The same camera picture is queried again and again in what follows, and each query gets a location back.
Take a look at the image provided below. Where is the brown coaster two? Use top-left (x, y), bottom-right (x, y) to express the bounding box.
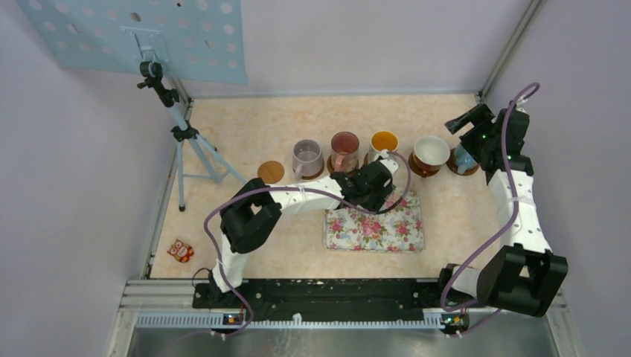
top-left (325, 158), bottom-right (359, 175)

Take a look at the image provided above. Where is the glass mug orange inside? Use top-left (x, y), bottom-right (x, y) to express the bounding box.
top-left (368, 131), bottom-right (399, 163)

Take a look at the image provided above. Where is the pink mug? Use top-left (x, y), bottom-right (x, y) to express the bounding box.
top-left (330, 131), bottom-right (359, 170)

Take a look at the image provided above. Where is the white cup red handle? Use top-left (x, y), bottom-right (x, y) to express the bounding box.
top-left (413, 136), bottom-right (450, 165)

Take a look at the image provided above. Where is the lilac mug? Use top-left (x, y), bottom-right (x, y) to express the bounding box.
top-left (292, 139), bottom-right (323, 161)

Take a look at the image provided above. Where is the light brown small coaster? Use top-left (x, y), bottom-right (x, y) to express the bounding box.
top-left (257, 161), bottom-right (285, 184)

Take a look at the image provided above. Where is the blue mug yellow inside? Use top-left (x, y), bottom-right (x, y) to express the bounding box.
top-left (455, 144), bottom-right (477, 173)

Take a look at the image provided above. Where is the brown coaster one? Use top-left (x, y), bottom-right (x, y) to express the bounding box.
top-left (292, 157), bottom-right (324, 181)

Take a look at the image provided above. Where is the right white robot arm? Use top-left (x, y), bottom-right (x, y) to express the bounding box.
top-left (436, 103), bottom-right (568, 317)

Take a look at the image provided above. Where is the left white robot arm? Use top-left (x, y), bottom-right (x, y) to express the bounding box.
top-left (207, 157), bottom-right (400, 308)

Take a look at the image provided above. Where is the brown coaster six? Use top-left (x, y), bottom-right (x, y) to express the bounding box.
top-left (446, 149), bottom-right (480, 176)

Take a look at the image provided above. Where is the floral tray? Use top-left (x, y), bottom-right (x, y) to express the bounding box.
top-left (323, 188), bottom-right (425, 253)

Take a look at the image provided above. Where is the blue tripod stand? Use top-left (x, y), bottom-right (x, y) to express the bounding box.
top-left (137, 61), bottom-right (246, 212)

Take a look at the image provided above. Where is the blue perforated board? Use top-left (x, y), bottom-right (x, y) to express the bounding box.
top-left (17, 0), bottom-right (249, 85)

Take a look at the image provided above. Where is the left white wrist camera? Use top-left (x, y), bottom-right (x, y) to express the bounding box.
top-left (376, 150), bottom-right (400, 175)

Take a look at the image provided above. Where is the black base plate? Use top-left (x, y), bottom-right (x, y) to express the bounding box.
top-left (190, 278), bottom-right (487, 324)

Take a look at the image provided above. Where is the aluminium frame rail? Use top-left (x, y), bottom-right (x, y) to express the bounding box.
top-left (107, 278), bottom-right (586, 356)

